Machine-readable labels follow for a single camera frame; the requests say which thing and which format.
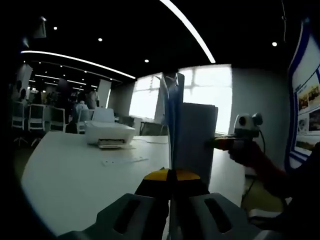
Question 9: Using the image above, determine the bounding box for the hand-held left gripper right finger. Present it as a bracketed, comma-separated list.
[174, 169, 283, 240]

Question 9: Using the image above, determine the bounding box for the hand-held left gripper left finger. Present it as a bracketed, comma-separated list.
[57, 168, 173, 240]

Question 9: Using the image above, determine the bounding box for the white paper sheet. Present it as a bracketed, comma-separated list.
[154, 71, 219, 240]

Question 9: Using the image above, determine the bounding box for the person's right hand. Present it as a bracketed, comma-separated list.
[228, 139, 256, 167]

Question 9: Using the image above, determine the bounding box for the white flat strip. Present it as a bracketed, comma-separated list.
[101, 156, 150, 167]

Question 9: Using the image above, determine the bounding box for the white printer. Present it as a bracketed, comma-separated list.
[84, 107, 136, 151]

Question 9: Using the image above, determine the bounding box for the operator in black shirt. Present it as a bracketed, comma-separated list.
[282, 149, 320, 240]

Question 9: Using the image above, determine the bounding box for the wide ceiling light strip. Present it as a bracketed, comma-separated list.
[159, 0, 216, 64]

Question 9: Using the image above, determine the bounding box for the group of seated people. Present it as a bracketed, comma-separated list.
[13, 79, 88, 118]

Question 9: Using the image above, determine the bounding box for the row of white office chairs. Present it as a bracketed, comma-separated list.
[11, 101, 86, 136]

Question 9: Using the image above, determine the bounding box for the thin ceiling light strip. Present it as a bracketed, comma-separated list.
[21, 50, 137, 80]

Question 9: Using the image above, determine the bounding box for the ceiling air conditioner unit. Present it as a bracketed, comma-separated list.
[34, 17, 48, 39]

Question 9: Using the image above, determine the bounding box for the wall poster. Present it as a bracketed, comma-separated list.
[284, 19, 320, 171]

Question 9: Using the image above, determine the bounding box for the black power cable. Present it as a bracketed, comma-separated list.
[132, 137, 171, 145]

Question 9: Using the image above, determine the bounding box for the pink wall screen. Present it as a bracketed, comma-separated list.
[57, 77, 70, 96]

